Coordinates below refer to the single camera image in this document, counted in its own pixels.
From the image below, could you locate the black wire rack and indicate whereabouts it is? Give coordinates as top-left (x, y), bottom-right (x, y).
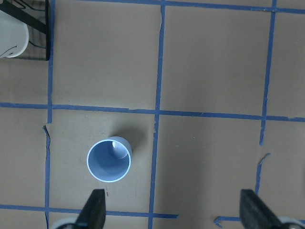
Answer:
top-left (0, 0), bottom-right (51, 61)

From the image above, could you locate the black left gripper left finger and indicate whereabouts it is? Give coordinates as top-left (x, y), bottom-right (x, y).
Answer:
top-left (75, 189), bottom-right (106, 229)

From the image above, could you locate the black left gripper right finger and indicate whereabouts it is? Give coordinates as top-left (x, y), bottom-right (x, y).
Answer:
top-left (240, 189), bottom-right (282, 229)

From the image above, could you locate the white paper cup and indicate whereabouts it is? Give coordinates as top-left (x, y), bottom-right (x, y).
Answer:
top-left (0, 11), bottom-right (29, 58)

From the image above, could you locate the light blue plastic cup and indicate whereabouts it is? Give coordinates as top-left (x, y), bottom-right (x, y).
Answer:
top-left (86, 136), bottom-right (132, 183)

